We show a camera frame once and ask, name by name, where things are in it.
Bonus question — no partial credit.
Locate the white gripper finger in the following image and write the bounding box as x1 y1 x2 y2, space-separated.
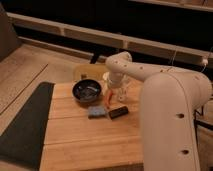
107 89 114 101

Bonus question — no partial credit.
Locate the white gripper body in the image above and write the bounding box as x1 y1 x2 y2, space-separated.
107 75 130 89

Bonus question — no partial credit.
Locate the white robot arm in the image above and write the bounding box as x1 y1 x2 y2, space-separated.
106 52 212 171

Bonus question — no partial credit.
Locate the orange carrot toy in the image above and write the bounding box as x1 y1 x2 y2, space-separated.
104 93 110 108

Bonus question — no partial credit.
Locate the black rectangular box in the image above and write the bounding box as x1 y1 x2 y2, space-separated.
108 106 129 119

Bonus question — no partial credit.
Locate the dark bowl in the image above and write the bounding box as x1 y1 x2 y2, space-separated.
72 79 102 103

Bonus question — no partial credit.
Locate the blue sponge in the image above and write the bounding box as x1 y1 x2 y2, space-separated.
88 106 107 118

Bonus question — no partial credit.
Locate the dark floor mat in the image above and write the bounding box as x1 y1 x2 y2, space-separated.
0 82 54 169

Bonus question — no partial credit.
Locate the long wooden shelf rail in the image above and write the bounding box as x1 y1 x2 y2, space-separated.
7 12 213 68

